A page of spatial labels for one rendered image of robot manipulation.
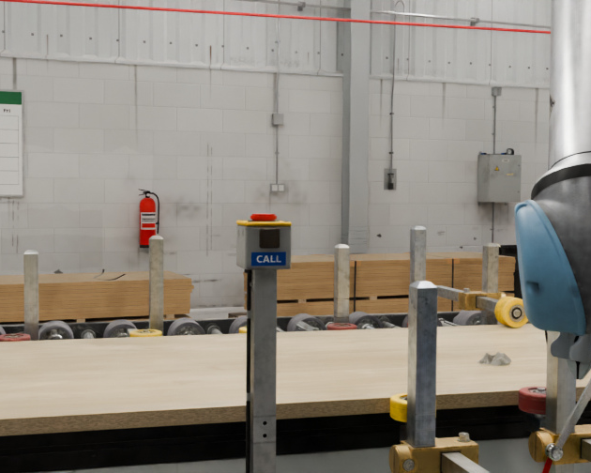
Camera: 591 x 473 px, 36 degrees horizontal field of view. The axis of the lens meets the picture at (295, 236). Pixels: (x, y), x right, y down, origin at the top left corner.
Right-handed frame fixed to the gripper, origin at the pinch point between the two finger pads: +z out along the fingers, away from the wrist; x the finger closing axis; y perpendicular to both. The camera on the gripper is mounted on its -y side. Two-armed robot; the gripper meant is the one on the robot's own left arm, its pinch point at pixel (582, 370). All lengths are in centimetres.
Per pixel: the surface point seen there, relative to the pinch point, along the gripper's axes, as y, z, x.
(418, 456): 19.4, 14.1, -15.5
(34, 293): 38, -1, -139
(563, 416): -5.1, 9.4, -7.4
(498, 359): -28, 8, -42
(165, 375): 35, 9, -71
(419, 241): -61, -13, -103
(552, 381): -4.6, 3.9, -9.3
